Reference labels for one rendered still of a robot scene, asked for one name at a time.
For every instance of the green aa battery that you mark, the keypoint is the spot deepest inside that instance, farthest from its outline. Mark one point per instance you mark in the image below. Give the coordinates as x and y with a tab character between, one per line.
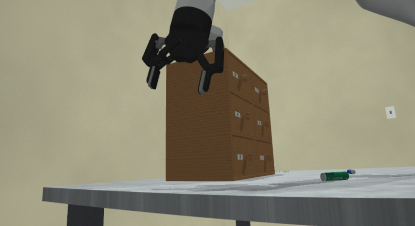
330	176

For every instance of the brown wooden chest of drawers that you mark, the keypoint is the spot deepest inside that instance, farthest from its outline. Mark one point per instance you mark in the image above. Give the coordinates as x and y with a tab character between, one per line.
199	144

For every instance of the brown wooden drawer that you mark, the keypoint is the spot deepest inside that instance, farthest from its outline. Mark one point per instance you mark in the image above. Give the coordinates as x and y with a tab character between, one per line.
262	124
242	116
265	157
260	95
244	151
239	78

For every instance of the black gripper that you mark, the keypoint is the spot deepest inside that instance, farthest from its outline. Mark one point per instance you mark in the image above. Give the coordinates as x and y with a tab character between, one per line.
187	41

